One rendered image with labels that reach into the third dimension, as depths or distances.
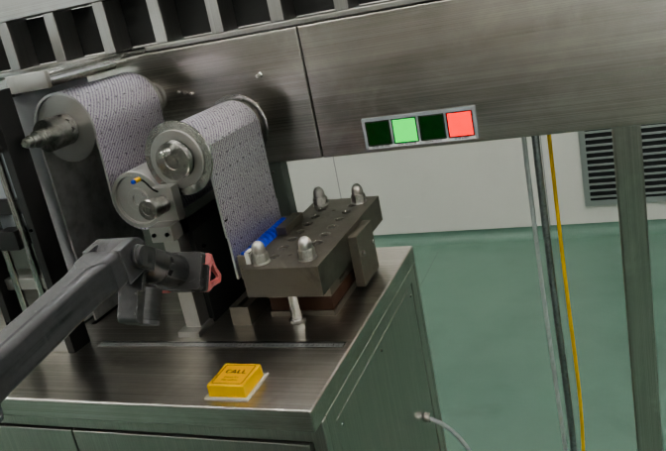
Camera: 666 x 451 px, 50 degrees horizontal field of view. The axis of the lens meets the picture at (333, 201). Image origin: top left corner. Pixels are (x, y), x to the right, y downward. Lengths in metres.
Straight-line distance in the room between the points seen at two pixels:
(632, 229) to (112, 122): 1.16
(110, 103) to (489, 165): 2.76
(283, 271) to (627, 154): 0.80
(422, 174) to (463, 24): 2.64
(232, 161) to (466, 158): 2.67
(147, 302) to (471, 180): 3.05
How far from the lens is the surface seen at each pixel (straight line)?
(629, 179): 1.71
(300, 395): 1.18
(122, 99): 1.59
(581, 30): 1.48
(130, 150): 1.58
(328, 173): 4.25
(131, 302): 1.16
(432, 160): 4.05
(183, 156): 1.37
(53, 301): 1.01
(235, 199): 1.45
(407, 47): 1.53
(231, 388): 1.21
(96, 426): 1.44
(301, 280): 1.33
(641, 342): 1.87
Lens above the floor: 1.50
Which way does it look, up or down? 16 degrees down
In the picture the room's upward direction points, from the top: 11 degrees counter-clockwise
